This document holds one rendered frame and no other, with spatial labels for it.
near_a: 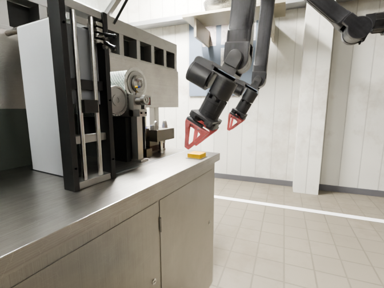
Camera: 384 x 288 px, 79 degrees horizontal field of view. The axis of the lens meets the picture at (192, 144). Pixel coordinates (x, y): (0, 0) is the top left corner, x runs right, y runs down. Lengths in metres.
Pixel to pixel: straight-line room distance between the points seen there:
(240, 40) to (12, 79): 0.91
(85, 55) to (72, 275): 0.61
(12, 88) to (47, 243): 0.75
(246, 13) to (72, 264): 0.70
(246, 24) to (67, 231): 0.60
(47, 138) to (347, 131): 3.34
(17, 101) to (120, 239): 0.72
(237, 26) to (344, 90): 3.07
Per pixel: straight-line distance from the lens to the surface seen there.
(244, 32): 0.59
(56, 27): 0.78
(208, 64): 0.61
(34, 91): 1.04
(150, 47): 1.81
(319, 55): 3.36
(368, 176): 3.79
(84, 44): 0.84
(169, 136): 1.27
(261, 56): 1.09
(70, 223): 0.59
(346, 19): 1.10
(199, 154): 1.10
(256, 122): 3.55
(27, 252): 0.56
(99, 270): 0.74
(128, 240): 0.79
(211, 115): 0.59
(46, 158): 1.02
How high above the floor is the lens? 1.15
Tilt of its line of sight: 9 degrees down
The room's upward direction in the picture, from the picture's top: straight up
